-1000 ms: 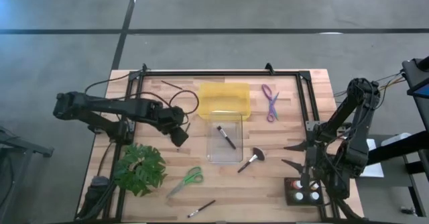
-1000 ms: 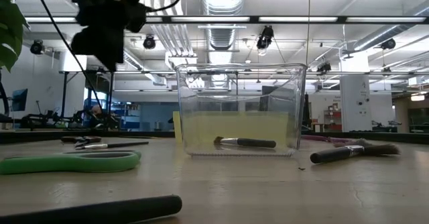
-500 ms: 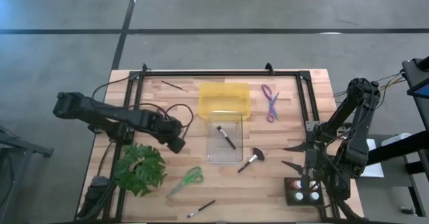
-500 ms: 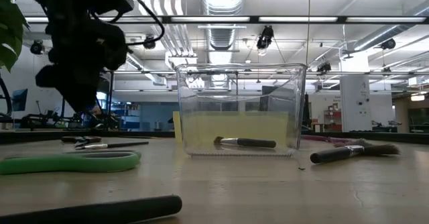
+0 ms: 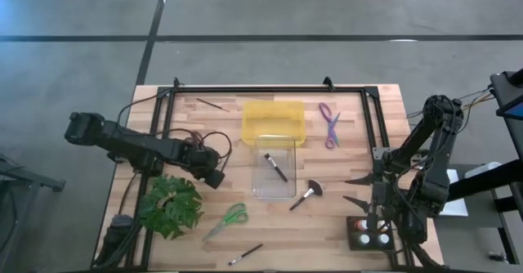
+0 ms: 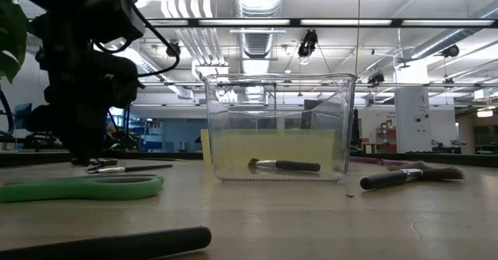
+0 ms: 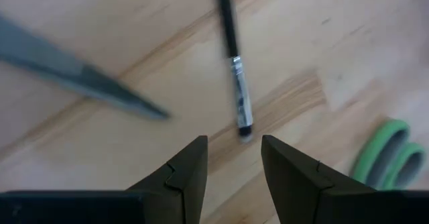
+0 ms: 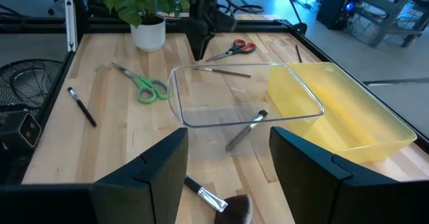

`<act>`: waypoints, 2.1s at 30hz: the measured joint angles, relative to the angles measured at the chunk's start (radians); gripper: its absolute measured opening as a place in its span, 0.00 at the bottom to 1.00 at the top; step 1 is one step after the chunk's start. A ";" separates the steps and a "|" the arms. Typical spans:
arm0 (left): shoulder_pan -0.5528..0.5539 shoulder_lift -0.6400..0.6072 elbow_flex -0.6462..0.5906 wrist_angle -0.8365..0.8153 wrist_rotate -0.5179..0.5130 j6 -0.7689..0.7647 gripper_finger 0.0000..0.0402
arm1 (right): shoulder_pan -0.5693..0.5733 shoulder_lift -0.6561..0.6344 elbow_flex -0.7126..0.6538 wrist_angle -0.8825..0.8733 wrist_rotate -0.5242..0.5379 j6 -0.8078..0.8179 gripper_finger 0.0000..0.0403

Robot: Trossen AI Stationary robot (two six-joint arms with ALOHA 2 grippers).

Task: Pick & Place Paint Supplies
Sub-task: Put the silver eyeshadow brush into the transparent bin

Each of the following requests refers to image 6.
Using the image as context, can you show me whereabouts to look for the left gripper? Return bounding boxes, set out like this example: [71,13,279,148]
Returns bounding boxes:
[42,51,142,164]

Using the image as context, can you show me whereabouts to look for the red-handled scissors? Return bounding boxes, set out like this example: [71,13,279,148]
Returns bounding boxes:
[71,156,119,167]

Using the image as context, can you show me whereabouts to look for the green-handled scissors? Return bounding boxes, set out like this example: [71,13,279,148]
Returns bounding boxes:
[0,173,165,204]

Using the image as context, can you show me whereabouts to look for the short thin paintbrush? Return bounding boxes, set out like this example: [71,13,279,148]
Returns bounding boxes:
[86,163,174,174]

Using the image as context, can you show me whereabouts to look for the long thin black paintbrush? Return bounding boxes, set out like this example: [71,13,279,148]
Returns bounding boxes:
[0,225,213,260]

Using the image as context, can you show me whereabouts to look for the black paintbrush silver ferrule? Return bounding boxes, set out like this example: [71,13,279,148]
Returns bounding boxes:
[247,157,322,174]

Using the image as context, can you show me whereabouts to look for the purple-handled scissors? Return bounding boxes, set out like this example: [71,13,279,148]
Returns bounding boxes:
[349,156,413,171]

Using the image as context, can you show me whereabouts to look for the black fan brush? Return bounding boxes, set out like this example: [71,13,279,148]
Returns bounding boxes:
[359,165,466,191]

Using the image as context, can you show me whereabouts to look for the green plant in white pot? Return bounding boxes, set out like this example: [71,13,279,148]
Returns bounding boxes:
[0,0,30,84]

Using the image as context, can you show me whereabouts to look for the clear plastic bin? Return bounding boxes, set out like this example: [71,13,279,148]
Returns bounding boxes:
[202,72,358,183]

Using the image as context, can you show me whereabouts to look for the red shelving unit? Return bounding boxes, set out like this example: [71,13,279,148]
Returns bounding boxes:
[375,119,398,154]

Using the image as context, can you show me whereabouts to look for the white pillar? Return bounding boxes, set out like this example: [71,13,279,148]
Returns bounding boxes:
[395,63,433,154]

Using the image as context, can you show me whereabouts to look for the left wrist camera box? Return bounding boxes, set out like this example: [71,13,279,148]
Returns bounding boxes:
[83,0,147,47]

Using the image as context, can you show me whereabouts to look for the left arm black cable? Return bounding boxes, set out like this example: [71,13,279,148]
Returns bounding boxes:
[93,1,182,78]

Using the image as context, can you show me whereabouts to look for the silver ventilation duct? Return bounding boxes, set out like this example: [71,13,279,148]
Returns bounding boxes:
[232,0,288,58]

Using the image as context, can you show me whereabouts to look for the black hanging camera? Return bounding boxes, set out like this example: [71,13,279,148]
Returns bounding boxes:
[297,29,319,58]

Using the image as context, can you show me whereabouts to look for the black aluminium table frame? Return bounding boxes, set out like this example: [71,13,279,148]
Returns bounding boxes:
[0,149,498,167]

